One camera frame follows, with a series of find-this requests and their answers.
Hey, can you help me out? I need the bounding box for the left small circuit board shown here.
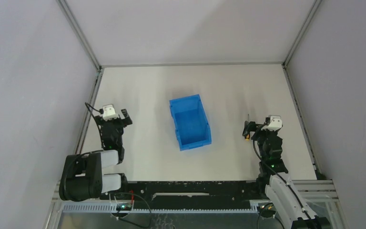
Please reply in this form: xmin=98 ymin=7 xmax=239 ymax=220
xmin=116 ymin=203 xmax=132 ymax=211

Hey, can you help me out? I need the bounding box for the left black cable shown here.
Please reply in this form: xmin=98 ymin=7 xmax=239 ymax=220
xmin=84 ymin=102 xmax=105 ymax=149

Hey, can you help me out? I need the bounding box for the right small circuit board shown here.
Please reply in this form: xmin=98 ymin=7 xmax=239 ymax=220
xmin=258 ymin=204 xmax=276 ymax=219

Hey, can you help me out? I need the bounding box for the black yellow screwdriver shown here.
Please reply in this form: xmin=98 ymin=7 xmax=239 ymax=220
xmin=245 ymin=114 xmax=250 ymax=141

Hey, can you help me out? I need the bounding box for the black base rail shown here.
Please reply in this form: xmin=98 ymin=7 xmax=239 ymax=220
xmin=100 ymin=180 xmax=270 ymax=209

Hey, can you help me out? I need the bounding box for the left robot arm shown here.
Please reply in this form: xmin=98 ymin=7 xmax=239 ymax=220
xmin=59 ymin=109 xmax=132 ymax=202

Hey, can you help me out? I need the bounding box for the small circuit board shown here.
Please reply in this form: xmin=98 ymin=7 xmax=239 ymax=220
xmin=116 ymin=203 xmax=132 ymax=211
xmin=258 ymin=204 xmax=276 ymax=219

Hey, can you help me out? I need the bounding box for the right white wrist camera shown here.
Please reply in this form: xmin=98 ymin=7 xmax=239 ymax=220
xmin=264 ymin=115 xmax=283 ymax=131

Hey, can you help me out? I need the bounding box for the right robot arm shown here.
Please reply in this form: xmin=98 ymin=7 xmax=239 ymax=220
xmin=242 ymin=115 xmax=331 ymax=229

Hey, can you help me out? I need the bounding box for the white slotted cable duct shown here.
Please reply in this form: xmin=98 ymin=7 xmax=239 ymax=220
xmin=62 ymin=202 xmax=258 ymax=214

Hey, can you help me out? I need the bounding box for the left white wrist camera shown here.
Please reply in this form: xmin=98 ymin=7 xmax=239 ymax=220
xmin=102 ymin=104 xmax=120 ymax=121

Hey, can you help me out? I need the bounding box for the blue plastic storage bin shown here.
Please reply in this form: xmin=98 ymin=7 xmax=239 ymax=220
xmin=169 ymin=94 xmax=212 ymax=151

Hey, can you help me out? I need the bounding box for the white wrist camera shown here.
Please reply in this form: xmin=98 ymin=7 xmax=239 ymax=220
xmin=102 ymin=104 xmax=120 ymax=121
xmin=264 ymin=115 xmax=283 ymax=131

